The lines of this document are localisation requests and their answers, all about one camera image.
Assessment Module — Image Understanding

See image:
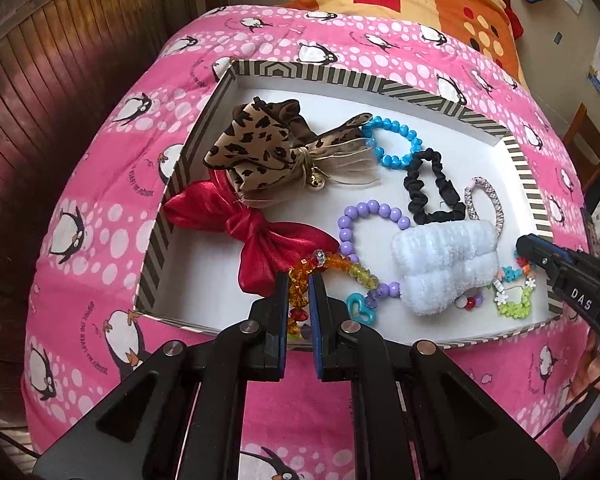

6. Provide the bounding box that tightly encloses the black scrunchie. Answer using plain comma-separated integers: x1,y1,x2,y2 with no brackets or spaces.
404,148,467,225

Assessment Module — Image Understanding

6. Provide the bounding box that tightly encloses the pink penguin blanket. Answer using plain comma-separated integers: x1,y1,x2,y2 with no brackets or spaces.
22,4,600,480

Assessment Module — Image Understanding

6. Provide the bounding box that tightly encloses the turquoise heart charm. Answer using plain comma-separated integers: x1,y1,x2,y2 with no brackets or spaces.
346,292,378,322

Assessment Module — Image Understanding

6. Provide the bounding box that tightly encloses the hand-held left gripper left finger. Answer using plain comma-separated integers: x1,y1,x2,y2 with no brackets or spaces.
32,272,291,480

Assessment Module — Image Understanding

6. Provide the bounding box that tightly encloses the green flower bead bracelet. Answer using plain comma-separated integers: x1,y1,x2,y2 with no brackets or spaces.
492,250,538,320

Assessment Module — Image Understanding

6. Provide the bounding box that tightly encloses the wooden chair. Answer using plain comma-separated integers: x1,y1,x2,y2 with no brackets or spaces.
562,102,600,191

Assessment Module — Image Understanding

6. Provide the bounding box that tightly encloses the leopard print bow scrunchie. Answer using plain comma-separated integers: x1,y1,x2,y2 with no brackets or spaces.
203,98,381,208

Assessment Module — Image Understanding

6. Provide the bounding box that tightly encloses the purple bead bracelet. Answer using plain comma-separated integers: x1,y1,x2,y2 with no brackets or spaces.
337,201,412,297

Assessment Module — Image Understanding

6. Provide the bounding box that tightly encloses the orange crystal bead bracelet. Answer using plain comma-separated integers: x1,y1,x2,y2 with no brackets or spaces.
287,249,381,346

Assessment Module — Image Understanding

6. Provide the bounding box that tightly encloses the red white bead bracelet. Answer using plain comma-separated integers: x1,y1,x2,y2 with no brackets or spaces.
452,292,488,311

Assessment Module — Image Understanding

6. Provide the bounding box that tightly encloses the blue bead bracelet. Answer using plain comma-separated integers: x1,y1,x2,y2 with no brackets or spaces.
362,115,423,170

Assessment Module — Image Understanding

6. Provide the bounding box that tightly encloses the red satin bow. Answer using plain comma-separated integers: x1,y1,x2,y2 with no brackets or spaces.
164,172,341,296

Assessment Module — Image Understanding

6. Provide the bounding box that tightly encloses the white fluffy hair tie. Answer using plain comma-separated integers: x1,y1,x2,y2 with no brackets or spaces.
391,220,501,317

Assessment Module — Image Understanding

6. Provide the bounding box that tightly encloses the pink white braided hair tie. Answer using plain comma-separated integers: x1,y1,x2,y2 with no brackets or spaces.
464,176,503,238

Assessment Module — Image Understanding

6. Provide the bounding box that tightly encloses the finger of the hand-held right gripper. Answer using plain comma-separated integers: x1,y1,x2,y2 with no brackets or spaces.
526,233,597,267
515,236,565,287

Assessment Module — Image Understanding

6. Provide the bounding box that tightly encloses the striped cardboard box tray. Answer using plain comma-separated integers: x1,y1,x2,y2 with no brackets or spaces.
134,59,563,351

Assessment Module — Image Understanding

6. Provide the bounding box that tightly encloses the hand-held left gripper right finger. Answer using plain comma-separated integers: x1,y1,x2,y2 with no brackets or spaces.
307,272,561,480

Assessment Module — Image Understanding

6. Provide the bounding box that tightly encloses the orange floral quilt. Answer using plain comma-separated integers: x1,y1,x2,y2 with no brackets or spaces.
282,0,533,91

